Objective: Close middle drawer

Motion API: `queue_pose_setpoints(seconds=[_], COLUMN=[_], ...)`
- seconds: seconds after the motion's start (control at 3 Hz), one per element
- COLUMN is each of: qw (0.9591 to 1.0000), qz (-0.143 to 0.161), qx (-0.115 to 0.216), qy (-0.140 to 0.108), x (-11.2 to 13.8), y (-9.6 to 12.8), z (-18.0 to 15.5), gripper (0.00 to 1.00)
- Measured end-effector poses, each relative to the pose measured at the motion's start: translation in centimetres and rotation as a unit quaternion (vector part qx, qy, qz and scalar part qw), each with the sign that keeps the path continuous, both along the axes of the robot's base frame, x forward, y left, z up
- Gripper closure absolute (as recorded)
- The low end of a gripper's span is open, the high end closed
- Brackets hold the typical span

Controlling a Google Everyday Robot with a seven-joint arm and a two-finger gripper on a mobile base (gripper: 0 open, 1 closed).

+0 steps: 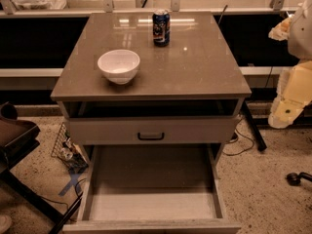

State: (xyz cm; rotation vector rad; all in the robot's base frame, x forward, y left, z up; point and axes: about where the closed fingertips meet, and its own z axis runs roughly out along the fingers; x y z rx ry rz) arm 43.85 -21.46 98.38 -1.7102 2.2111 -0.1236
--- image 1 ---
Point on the grey drawer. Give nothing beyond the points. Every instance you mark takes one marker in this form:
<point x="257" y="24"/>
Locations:
<point x="101" y="131"/>
<point x="152" y="189"/>

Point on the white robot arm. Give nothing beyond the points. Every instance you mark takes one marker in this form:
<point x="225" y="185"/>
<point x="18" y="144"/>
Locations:
<point x="294" y="89"/>

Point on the grey drawer cabinet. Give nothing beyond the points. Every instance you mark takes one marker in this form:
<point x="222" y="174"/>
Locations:
<point x="194" y="76"/>

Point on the white ceramic bowl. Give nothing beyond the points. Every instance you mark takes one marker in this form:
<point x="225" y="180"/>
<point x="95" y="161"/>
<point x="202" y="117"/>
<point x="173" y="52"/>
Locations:
<point x="119" y="66"/>

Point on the blue soda can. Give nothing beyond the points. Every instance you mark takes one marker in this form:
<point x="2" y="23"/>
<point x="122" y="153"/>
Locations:
<point x="161" y="28"/>

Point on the black leaning bar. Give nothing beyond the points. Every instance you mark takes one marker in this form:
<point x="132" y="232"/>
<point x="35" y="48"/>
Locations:
<point x="260" y="143"/>

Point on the dark chair left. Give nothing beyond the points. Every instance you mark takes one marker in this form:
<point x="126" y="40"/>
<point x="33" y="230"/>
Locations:
<point x="17" y="140"/>

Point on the black chair caster leg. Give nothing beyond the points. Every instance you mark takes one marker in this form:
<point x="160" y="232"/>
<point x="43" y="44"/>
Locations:
<point x="294" y="179"/>

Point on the wire basket with clutter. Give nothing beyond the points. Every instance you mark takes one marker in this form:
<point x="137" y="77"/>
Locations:
<point x="67" y="152"/>

